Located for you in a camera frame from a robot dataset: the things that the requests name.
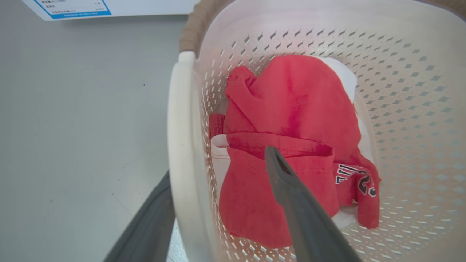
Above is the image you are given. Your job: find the white perforated plastic laundry basket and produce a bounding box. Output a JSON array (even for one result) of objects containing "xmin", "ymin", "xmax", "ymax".
[{"xmin": 167, "ymin": 0, "xmax": 466, "ymax": 262}]

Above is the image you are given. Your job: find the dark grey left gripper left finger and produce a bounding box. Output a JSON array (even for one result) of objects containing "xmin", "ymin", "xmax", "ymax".
[{"xmin": 103, "ymin": 170, "xmax": 176, "ymax": 262}]

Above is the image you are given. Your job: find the red printed jersey garment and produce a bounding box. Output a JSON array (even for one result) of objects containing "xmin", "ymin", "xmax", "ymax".
[{"xmin": 209, "ymin": 55, "xmax": 381, "ymax": 249}]

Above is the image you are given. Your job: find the white appliance with blue label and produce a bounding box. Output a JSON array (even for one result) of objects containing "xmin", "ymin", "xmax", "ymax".
[{"xmin": 22, "ymin": 0, "xmax": 200, "ymax": 21}]

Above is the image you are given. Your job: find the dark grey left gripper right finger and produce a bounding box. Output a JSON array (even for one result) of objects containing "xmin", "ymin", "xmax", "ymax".
[{"xmin": 264, "ymin": 146, "xmax": 362, "ymax": 262}]

